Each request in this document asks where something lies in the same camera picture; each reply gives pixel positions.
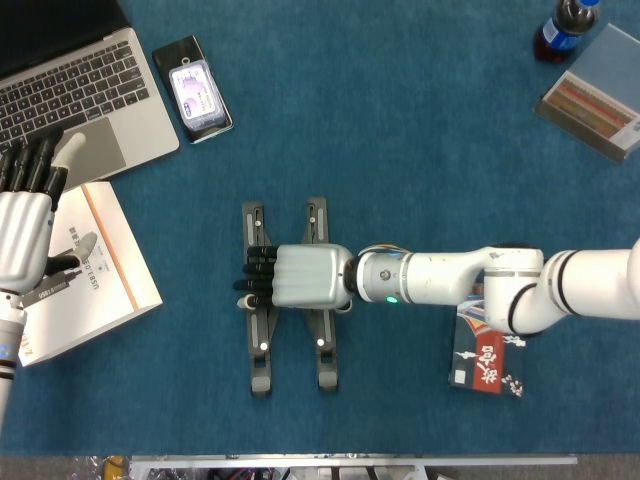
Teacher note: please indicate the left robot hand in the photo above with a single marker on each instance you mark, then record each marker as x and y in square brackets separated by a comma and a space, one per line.
[22, 235]

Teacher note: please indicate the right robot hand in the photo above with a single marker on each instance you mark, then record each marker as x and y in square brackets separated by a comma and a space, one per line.
[310, 275]

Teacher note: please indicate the black folding laptop stand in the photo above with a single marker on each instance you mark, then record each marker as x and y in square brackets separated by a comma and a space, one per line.
[260, 370]

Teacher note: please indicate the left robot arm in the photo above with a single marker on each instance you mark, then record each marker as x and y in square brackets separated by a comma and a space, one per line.
[7, 340]

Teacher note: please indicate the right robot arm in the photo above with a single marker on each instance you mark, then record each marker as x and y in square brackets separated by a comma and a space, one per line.
[450, 275]

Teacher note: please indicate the silver laptop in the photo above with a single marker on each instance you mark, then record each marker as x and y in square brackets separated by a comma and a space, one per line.
[100, 85]

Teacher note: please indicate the white product box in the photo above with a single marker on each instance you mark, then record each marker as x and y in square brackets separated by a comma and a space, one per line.
[110, 300]

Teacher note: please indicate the teal table cloth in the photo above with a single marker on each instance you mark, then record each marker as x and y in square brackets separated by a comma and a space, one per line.
[400, 150]

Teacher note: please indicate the red patterned card packet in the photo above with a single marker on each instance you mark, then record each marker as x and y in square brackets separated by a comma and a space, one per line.
[485, 360]

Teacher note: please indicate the clear card holder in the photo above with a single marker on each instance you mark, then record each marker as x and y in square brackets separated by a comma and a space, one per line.
[196, 95]

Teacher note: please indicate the black smartphone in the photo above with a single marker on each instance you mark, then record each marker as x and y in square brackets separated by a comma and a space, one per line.
[167, 55]

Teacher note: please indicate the yellow object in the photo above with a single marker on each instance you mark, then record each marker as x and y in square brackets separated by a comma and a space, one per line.
[115, 465]

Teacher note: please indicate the grey box with stripes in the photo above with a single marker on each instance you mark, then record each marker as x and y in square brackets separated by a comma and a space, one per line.
[590, 105]

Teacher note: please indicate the cola bottle blue label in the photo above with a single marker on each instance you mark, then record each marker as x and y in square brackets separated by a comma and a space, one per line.
[560, 30]

